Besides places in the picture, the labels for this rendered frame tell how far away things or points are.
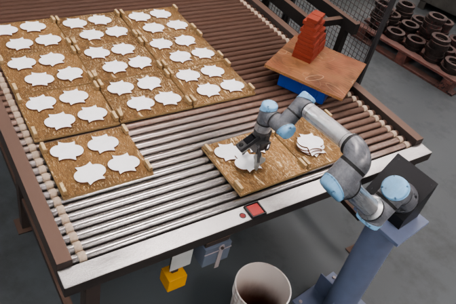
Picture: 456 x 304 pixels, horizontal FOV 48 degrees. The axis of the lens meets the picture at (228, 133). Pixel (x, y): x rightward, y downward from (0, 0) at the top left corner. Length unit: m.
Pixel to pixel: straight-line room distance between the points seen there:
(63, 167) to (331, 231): 1.99
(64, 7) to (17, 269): 1.66
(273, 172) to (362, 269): 0.73
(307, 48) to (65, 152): 1.56
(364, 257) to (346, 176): 0.87
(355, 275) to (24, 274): 1.81
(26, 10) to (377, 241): 2.49
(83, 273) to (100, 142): 0.69
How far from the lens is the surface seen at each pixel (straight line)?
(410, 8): 6.50
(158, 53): 3.15
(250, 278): 2.93
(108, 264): 2.05
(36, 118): 2.62
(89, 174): 2.31
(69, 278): 2.02
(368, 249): 2.74
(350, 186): 2.01
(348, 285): 2.97
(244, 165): 2.46
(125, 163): 2.37
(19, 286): 3.13
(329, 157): 2.69
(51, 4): 3.63
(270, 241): 3.44
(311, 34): 3.13
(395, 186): 2.36
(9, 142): 2.48
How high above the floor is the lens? 2.59
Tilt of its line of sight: 39 degrees down
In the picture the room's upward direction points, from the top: 14 degrees clockwise
